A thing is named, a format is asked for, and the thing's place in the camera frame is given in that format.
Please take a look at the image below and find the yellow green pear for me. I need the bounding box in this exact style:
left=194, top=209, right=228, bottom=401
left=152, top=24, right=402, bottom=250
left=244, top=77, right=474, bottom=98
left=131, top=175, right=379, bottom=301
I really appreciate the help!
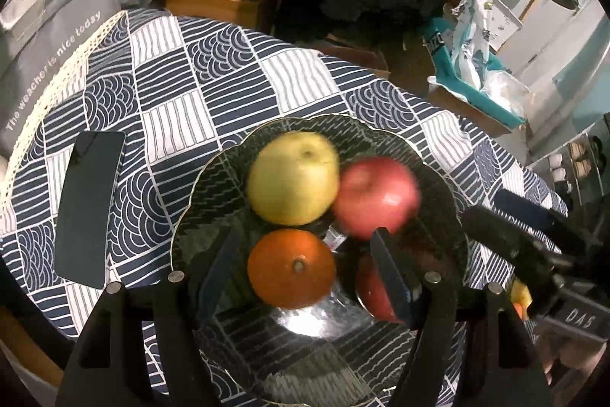
left=246, top=131, right=340, bottom=226

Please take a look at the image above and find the clear plastic bag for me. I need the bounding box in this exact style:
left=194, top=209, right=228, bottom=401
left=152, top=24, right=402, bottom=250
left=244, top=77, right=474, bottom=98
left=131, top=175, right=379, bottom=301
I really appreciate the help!
left=481, top=70, right=531, bottom=118

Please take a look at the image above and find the teal plastic bin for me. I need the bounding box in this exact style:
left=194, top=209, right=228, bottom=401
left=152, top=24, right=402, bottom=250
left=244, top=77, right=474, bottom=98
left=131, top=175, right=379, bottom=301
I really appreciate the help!
left=423, top=18, right=525, bottom=130

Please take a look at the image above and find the small red apple in plate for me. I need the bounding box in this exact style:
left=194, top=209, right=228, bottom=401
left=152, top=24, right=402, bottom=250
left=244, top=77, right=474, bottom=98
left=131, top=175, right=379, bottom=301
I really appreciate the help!
left=356, top=253, right=401, bottom=323

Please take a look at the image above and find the yellow fruit on table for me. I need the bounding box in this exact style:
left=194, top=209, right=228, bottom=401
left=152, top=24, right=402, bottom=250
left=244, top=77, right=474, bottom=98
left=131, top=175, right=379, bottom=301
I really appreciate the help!
left=510, top=278, right=533, bottom=311

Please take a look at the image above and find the white printed plastic bag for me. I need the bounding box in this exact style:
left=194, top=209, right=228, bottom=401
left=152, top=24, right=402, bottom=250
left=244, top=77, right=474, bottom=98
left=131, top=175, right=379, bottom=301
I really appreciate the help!
left=451, top=0, right=494, bottom=91

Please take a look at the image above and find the wooden drawer box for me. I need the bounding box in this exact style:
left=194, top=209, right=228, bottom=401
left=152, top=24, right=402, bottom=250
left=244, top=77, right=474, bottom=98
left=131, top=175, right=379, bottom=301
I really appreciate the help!
left=163, top=0, right=267, bottom=32

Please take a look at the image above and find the dark glass scalloped plate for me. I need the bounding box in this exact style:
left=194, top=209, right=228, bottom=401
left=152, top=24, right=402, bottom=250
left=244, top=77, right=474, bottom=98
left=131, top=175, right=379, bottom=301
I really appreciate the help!
left=170, top=115, right=468, bottom=406

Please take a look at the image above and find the brown cardboard box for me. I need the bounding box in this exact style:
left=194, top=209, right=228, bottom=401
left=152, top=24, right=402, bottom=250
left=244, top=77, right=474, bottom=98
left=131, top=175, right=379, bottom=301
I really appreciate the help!
left=426, top=86, right=511, bottom=138

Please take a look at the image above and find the grey fabric storage bag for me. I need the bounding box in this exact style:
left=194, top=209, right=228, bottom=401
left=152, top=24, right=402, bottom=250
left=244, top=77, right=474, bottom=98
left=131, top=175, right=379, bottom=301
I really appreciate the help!
left=1, top=0, right=120, bottom=158

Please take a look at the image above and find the orange tangerine on table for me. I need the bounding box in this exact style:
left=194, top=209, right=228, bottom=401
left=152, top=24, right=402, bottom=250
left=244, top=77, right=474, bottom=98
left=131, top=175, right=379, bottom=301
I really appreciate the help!
left=513, top=302, right=524, bottom=320

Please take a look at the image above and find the black smartphone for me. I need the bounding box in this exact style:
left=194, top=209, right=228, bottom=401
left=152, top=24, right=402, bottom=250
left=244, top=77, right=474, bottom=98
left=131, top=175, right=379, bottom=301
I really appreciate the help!
left=55, top=131, right=125, bottom=289

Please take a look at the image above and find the large dark red apple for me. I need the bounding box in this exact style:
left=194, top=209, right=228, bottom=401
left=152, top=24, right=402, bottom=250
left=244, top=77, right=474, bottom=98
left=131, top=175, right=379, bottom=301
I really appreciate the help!
left=332, top=156, right=421, bottom=241

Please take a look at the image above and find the blue white patterned tablecloth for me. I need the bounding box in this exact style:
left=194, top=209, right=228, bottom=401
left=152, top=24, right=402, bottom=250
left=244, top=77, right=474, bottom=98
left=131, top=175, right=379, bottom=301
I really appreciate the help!
left=0, top=5, right=571, bottom=407

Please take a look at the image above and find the orange tangerine in plate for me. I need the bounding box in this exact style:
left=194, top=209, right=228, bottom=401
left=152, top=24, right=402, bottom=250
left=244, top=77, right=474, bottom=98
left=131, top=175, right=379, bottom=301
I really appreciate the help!
left=247, top=228, right=337, bottom=310

